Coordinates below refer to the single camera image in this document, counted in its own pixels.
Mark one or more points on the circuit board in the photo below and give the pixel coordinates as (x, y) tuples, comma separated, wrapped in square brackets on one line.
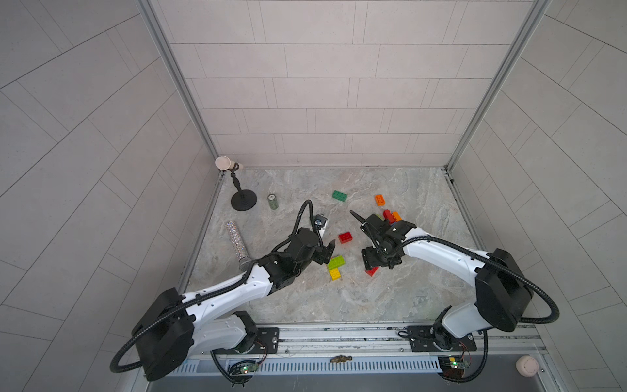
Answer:
[(243, 368), (453, 367)]

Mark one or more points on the black microphone stand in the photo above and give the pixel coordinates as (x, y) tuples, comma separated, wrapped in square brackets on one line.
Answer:
[(244, 199)]

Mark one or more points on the metal corner frame post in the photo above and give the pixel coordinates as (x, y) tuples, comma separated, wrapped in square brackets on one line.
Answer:
[(527, 29)]

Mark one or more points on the left circuit board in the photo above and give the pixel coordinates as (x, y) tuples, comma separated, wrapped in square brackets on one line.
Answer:
[(243, 368)]

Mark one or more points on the red lego brick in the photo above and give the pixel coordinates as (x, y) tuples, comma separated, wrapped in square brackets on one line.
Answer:
[(345, 237), (389, 216), (372, 271)]

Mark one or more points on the brass fitting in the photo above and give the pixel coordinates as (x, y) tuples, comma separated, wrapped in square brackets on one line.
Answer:
[(341, 359)]

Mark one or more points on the right circuit board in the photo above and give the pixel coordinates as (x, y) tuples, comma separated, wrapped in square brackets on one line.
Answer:
[(453, 367)]

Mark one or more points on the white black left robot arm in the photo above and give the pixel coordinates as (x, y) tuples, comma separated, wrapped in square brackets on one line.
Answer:
[(177, 325)]

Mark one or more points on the beige round knob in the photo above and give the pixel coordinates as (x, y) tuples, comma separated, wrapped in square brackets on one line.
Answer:
[(527, 366)]

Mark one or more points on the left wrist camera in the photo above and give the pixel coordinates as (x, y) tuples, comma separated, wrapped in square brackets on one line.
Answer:
[(320, 221)]

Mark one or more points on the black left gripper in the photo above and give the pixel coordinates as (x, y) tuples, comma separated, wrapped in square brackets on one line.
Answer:
[(319, 251)]

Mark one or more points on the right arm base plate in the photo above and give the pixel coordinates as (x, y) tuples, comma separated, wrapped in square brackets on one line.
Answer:
[(429, 339)]

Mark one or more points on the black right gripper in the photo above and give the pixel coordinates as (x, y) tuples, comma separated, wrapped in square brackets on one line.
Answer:
[(373, 234)]

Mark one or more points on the green camouflage can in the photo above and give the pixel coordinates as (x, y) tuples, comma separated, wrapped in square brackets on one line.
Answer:
[(273, 202)]

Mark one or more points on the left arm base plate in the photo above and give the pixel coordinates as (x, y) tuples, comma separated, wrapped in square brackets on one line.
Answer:
[(265, 342)]

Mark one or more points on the small orange lego brick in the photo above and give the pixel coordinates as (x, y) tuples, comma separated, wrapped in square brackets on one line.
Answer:
[(380, 200)]

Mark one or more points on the glitter silver microphone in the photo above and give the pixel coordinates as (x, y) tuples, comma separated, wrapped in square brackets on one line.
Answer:
[(244, 259)]

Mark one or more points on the left metal corner post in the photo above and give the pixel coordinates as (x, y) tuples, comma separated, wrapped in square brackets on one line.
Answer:
[(158, 35)]

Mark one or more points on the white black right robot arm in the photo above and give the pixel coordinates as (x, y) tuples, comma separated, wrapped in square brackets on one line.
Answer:
[(503, 298)]

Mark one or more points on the dark green lego brick far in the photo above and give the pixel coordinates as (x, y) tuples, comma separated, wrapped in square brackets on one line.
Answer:
[(338, 195)]

